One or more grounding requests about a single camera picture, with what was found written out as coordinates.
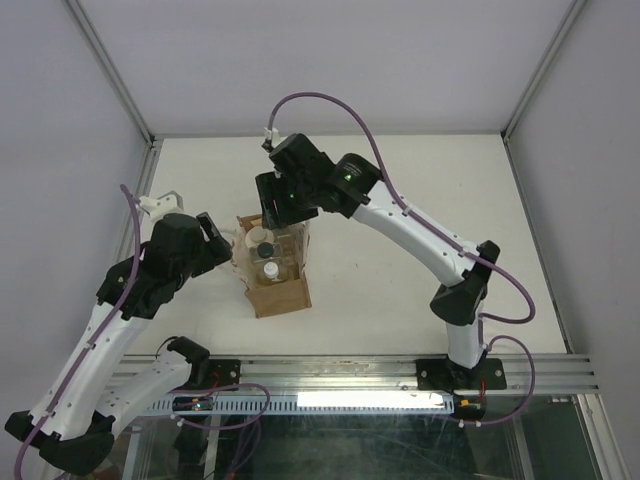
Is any white perforated cable duct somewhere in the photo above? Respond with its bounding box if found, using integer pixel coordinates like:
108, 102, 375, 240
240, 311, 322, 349
143, 390, 454, 417

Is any small circuit board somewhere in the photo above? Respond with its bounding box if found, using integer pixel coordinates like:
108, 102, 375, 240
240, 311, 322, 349
172, 396, 217, 412

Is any clear bottle dark cap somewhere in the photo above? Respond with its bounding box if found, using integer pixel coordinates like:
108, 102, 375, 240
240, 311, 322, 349
249, 242, 282, 263

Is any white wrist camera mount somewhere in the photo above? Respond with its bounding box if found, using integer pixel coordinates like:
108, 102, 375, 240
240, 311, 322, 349
138, 191, 184, 223
263, 126, 280, 144

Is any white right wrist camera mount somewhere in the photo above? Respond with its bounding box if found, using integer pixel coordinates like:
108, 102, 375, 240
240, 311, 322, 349
263, 126, 280, 144

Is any aluminium corner post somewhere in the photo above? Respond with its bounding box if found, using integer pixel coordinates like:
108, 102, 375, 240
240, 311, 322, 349
501, 0, 589, 144
61, 0, 155, 145

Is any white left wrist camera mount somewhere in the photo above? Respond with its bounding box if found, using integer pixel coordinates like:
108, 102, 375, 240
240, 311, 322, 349
138, 191, 184, 223

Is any cream lotion bottle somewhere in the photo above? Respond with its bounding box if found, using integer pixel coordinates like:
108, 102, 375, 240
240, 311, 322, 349
244, 226, 274, 249

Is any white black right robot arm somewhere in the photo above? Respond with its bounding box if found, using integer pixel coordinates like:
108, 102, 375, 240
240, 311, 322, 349
256, 130, 500, 392

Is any clear bottle white cap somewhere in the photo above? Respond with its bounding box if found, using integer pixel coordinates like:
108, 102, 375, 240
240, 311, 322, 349
256, 261, 292, 288

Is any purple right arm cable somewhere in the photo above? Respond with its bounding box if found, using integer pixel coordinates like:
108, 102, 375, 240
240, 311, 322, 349
267, 92, 539, 429

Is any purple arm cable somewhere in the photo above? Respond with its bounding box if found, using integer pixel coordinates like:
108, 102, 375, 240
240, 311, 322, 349
267, 92, 539, 429
17, 183, 271, 476

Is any aluminium corner post left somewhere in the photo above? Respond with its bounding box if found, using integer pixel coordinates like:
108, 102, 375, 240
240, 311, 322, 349
61, 0, 155, 145

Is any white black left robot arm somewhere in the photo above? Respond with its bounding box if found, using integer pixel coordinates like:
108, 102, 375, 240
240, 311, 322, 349
5, 213, 232, 476

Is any aluminium corner post right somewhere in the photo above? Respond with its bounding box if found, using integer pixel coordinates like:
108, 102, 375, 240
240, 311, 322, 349
501, 0, 589, 144

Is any aluminium mounting rail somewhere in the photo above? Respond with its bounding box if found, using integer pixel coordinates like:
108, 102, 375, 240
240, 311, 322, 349
211, 354, 599, 396

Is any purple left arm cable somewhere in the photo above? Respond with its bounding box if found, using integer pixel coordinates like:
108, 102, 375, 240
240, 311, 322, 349
17, 183, 271, 476

